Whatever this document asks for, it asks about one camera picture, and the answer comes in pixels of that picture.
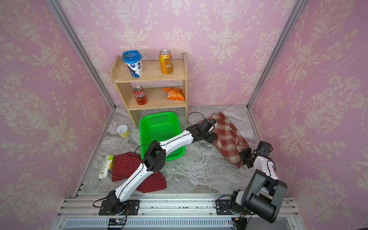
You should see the aluminium front rail frame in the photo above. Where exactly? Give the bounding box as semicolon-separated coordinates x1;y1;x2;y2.
52;194;303;230

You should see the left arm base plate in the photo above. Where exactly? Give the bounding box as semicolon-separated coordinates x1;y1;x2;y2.
98;200;140;216

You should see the red polka dot skirt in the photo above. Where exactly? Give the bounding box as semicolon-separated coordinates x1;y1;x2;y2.
111;152;167;193

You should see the left aluminium corner post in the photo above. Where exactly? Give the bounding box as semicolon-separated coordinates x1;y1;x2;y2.
46;0;117;111

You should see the small yellow tin can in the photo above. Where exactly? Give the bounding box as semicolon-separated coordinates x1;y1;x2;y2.
117;125;130;138

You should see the green white carton box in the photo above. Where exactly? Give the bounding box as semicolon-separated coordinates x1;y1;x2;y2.
98;155;114;181

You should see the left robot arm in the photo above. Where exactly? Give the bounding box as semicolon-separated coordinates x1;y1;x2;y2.
98;119;217;216

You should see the green plastic basket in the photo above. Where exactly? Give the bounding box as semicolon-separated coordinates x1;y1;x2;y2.
140;112;182;159

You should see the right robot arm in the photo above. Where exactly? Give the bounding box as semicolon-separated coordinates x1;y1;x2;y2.
229;141;288;223

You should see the red cola can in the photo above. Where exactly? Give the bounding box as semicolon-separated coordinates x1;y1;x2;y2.
133;86;147;105

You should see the black connector box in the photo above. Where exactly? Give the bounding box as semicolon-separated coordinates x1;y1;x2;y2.
232;218;248;230

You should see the right aluminium corner post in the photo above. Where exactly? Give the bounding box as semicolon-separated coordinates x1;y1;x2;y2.
247;0;308;110

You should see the small black circuit board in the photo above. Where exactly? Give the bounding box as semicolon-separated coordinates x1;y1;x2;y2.
107;218;127;230

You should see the blue lidded cup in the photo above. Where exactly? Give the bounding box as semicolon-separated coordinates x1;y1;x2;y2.
122;50;143;78

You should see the aluminium corner post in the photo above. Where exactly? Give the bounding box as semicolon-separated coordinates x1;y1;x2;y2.
247;0;308;110
46;0;117;111

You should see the wooden two-tier shelf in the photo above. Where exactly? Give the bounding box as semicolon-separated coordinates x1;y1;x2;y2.
109;53;188;128

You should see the orange snack bag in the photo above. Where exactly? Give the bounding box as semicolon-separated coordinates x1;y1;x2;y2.
163;87;185;101

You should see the orange soda can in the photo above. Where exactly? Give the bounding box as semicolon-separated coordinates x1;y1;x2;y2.
159;49;173;75

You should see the red plaid skirt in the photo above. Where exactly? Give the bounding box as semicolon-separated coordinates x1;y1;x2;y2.
208;112;250;169

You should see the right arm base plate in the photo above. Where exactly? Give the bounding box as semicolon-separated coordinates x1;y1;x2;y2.
214;199;253;217

